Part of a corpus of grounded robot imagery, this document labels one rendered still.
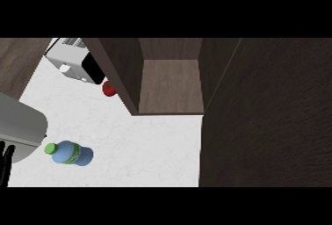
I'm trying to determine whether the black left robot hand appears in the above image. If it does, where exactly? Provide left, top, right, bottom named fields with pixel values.
left=0, top=140, right=16, bottom=188

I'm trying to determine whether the blue water bottle green cap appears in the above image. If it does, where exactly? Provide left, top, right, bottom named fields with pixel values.
left=43, top=140, right=95, bottom=167

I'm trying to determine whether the dark wooden cabinet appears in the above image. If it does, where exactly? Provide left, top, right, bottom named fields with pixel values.
left=81, top=38, right=241, bottom=116

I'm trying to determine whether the dark wooden cabinet door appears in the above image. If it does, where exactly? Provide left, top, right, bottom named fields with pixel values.
left=198, top=38, right=332, bottom=188

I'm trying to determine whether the brown wooden panel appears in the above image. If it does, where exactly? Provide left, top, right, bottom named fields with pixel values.
left=0, top=38, right=53, bottom=101

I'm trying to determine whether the red tomato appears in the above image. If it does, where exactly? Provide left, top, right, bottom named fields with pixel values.
left=102, top=80, right=118, bottom=98

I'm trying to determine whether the white microwave black door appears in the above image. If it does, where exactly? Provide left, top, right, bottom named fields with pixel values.
left=44, top=38, right=106, bottom=85

